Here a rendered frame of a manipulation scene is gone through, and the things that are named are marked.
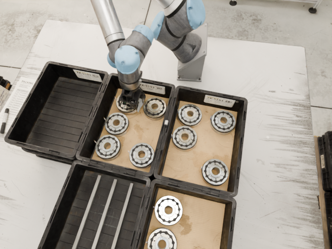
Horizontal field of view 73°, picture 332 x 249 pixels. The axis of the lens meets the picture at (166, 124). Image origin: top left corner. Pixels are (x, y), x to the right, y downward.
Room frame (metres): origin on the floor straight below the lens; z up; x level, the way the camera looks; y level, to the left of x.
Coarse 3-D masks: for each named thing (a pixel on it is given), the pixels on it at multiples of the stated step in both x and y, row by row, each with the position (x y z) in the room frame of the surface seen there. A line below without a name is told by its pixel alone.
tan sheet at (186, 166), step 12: (204, 108) 0.46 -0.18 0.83; (216, 108) 0.45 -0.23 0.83; (204, 120) 0.40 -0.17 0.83; (204, 132) 0.34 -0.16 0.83; (204, 144) 0.29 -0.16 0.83; (216, 144) 0.29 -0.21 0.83; (228, 144) 0.28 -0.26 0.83; (168, 156) 0.25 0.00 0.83; (180, 156) 0.24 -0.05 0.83; (192, 156) 0.24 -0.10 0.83; (204, 156) 0.24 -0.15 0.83; (216, 156) 0.23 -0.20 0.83; (228, 156) 0.23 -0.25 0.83; (168, 168) 0.20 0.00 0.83; (180, 168) 0.19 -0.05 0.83; (192, 168) 0.19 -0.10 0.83; (228, 168) 0.18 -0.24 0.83; (192, 180) 0.14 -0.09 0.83; (228, 180) 0.13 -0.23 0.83
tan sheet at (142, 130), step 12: (156, 96) 0.54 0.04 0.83; (156, 108) 0.47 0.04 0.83; (132, 120) 0.42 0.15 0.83; (144, 120) 0.42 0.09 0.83; (132, 132) 0.36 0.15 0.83; (144, 132) 0.36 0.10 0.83; (156, 132) 0.36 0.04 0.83; (132, 144) 0.31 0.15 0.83; (156, 144) 0.30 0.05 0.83; (96, 156) 0.27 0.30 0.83; (120, 156) 0.26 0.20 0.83; (132, 168) 0.21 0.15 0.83
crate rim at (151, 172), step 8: (144, 80) 0.56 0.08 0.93; (152, 80) 0.56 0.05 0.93; (104, 88) 0.53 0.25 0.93; (96, 104) 0.46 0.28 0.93; (168, 104) 0.44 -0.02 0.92; (96, 112) 0.42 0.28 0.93; (168, 112) 0.40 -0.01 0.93; (88, 128) 0.35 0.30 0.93; (160, 136) 0.30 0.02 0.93; (80, 144) 0.29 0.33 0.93; (160, 144) 0.27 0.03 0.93; (80, 152) 0.26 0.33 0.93; (80, 160) 0.23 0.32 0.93; (88, 160) 0.22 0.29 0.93; (96, 160) 0.22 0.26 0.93; (120, 168) 0.19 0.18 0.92; (128, 168) 0.18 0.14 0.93; (152, 168) 0.18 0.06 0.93
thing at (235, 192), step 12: (228, 96) 0.46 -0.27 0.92; (168, 120) 0.37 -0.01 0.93; (240, 132) 0.30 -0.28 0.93; (240, 144) 0.25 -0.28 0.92; (240, 156) 0.20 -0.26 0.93; (156, 168) 0.18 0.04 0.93; (240, 168) 0.16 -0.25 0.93; (168, 180) 0.13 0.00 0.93; (180, 180) 0.13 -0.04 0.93; (216, 192) 0.08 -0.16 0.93; (228, 192) 0.08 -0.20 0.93
